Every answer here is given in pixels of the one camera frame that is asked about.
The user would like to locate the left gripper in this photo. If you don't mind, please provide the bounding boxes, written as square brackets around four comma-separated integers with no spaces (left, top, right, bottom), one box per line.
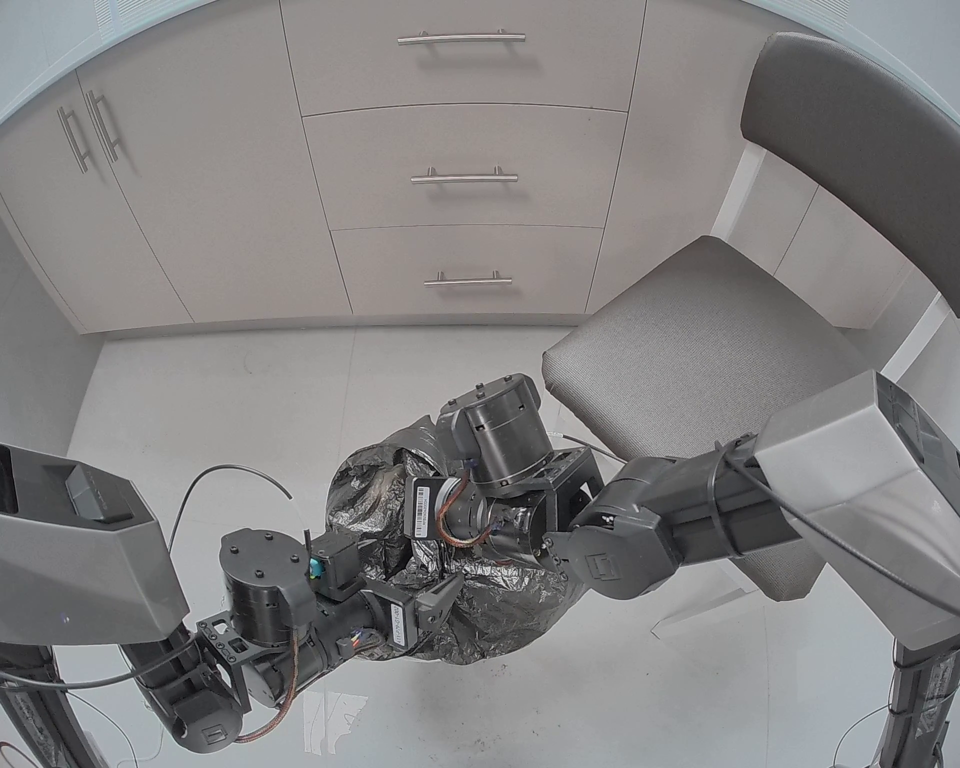
[300,573,463,670]

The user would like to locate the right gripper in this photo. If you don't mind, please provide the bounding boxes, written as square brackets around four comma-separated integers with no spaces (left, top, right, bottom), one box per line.
[403,474,540,562]

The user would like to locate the black plastic bag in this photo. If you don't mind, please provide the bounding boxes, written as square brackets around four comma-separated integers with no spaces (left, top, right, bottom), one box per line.
[326,416,586,665]

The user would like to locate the grey padded white chair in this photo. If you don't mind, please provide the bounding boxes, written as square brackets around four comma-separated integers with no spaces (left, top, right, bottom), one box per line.
[541,31,960,639]

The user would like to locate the beige cabinet with drawers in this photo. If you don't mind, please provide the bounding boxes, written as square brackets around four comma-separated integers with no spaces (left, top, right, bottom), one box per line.
[0,0,960,335]

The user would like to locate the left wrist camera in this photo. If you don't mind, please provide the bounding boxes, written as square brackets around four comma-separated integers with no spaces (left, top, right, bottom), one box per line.
[307,528,366,601]

